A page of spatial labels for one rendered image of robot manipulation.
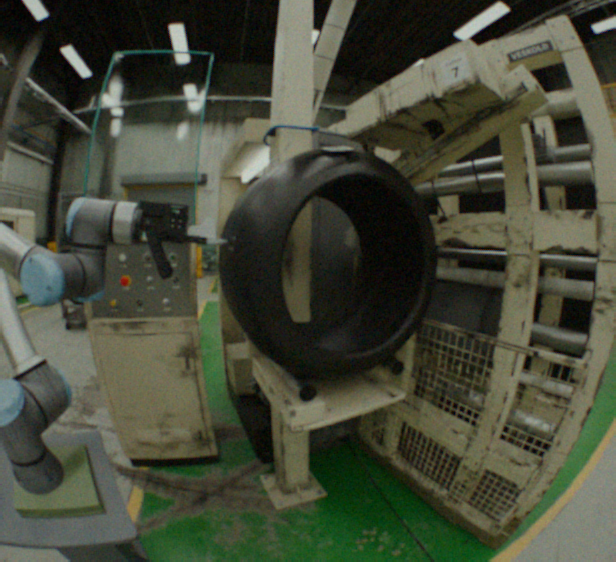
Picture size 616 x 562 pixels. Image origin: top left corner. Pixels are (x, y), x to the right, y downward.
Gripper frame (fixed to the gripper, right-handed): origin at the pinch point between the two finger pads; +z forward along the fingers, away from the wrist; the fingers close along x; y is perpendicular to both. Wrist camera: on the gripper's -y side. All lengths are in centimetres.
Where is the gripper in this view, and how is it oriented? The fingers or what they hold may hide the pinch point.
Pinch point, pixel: (221, 243)
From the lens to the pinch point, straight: 65.3
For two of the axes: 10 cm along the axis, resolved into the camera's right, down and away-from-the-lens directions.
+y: 1.2, -9.9, 0.0
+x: -4.2, -0.5, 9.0
